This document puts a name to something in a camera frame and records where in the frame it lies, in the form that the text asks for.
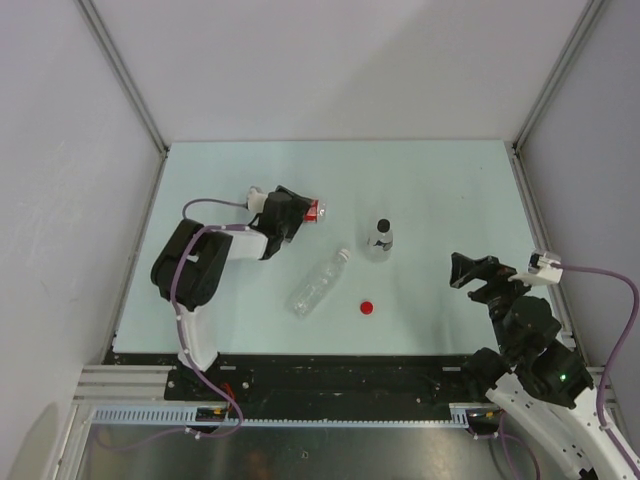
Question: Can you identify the right aluminium frame post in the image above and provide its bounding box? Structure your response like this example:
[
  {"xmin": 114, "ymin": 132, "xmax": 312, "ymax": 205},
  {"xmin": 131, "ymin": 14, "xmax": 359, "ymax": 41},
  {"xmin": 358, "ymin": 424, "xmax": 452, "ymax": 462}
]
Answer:
[{"xmin": 511, "ymin": 0, "xmax": 610, "ymax": 155}]

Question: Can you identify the red bottle cap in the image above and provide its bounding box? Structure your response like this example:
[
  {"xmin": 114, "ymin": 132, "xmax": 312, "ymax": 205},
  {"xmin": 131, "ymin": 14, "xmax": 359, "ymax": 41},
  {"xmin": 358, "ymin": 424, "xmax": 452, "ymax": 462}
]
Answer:
[{"xmin": 360, "ymin": 301, "xmax": 374, "ymax": 315}]

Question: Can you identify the black bottle cap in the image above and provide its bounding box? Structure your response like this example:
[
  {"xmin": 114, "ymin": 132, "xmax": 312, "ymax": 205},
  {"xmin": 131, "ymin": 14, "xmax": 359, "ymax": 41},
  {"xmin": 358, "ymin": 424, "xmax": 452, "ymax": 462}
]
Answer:
[{"xmin": 376, "ymin": 219, "xmax": 390, "ymax": 233}]

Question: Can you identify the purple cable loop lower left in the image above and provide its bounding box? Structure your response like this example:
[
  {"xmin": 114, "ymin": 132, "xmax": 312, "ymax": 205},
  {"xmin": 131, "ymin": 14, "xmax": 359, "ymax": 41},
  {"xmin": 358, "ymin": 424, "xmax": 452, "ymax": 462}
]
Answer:
[{"xmin": 94, "ymin": 419, "xmax": 241, "ymax": 452}]

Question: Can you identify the purple cable loop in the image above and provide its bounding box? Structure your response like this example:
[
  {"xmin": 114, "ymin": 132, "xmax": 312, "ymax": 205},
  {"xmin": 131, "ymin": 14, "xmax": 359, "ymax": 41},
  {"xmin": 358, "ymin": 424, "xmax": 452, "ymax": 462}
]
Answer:
[
  {"xmin": 479, "ymin": 414, "xmax": 541, "ymax": 480},
  {"xmin": 94, "ymin": 419, "xmax": 241, "ymax": 452}
]

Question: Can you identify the clear red-label bottle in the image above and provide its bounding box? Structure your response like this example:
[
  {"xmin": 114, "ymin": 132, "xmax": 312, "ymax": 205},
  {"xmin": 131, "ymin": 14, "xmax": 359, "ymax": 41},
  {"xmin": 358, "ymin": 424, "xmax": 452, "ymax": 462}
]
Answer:
[{"xmin": 304, "ymin": 199, "xmax": 327, "ymax": 224}]

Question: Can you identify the grey slotted cable duct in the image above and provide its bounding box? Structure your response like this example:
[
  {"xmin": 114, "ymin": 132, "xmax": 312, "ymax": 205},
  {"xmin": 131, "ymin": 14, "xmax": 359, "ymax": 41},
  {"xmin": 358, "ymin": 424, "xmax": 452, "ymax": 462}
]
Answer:
[{"xmin": 92, "ymin": 403, "xmax": 481, "ymax": 430}]

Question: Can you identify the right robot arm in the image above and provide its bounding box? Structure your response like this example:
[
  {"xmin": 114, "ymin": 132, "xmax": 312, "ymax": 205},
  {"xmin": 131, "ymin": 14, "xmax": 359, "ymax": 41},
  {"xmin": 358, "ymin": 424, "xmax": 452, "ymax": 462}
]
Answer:
[{"xmin": 449, "ymin": 251, "xmax": 639, "ymax": 479}]

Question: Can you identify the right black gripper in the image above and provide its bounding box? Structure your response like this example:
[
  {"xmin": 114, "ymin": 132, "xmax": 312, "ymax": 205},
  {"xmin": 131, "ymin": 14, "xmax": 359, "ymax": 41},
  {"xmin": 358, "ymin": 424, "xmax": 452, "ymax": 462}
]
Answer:
[{"xmin": 449, "ymin": 251, "xmax": 543, "ymax": 355}]

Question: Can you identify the small clear blue-label bottle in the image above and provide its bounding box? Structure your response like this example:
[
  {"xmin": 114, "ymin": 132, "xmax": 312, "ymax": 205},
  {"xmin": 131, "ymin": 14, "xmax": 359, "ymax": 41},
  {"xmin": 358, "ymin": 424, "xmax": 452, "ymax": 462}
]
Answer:
[{"xmin": 364, "ymin": 218, "xmax": 394, "ymax": 263}]

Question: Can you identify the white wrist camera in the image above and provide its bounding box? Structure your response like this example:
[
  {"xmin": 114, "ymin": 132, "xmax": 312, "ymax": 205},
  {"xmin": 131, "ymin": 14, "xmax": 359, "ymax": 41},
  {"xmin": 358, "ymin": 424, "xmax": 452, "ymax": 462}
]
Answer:
[
  {"xmin": 246, "ymin": 186, "xmax": 268, "ymax": 215},
  {"xmin": 508, "ymin": 250, "xmax": 563, "ymax": 287}
]

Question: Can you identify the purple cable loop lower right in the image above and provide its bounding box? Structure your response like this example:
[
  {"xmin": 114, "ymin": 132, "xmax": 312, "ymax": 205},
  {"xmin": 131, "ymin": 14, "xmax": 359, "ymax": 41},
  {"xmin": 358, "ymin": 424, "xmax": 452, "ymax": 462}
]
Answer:
[{"xmin": 479, "ymin": 414, "xmax": 541, "ymax": 480}]

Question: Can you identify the aluminium frame post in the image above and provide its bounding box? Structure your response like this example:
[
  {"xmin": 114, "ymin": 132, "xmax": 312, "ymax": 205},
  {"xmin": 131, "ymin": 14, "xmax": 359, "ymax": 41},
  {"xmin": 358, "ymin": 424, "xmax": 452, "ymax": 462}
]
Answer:
[
  {"xmin": 511, "ymin": 0, "xmax": 610, "ymax": 155},
  {"xmin": 73, "ymin": 0, "xmax": 169, "ymax": 157}
]

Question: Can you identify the left aluminium frame post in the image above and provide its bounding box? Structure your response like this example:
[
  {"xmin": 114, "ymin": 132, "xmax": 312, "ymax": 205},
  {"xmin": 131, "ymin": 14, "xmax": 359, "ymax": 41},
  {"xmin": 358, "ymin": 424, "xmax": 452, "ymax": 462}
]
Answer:
[{"xmin": 73, "ymin": 0, "xmax": 169, "ymax": 157}]

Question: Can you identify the large clear unlabeled bottle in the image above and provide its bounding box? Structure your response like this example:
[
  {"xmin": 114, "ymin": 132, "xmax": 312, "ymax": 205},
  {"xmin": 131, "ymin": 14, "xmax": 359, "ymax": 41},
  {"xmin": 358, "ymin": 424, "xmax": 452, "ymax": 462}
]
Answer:
[{"xmin": 288, "ymin": 249, "xmax": 349, "ymax": 318}]

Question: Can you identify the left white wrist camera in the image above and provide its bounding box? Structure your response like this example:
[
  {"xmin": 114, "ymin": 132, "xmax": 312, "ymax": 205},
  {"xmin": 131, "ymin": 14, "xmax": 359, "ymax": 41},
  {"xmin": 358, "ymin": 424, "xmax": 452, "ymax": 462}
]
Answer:
[{"xmin": 246, "ymin": 186, "xmax": 268, "ymax": 215}]

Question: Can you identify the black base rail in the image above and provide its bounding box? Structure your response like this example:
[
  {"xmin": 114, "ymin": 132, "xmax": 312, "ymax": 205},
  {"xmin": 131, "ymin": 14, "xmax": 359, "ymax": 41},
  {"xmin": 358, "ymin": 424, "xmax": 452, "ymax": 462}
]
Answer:
[{"xmin": 104, "ymin": 348, "xmax": 510, "ymax": 422}]

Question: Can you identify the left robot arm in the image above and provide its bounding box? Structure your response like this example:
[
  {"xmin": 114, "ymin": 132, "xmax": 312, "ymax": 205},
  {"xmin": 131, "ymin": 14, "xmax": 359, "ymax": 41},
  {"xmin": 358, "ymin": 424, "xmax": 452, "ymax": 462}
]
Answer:
[{"xmin": 150, "ymin": 185, "xmax": 324, "ymax": 400}]

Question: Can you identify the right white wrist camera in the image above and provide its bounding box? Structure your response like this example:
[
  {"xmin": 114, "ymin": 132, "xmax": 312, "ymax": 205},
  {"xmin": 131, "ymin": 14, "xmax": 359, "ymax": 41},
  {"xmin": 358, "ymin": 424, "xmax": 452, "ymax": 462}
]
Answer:
[{"xmin": 508, "ymin": 250, "xmax": 563, "ymax": 287}]

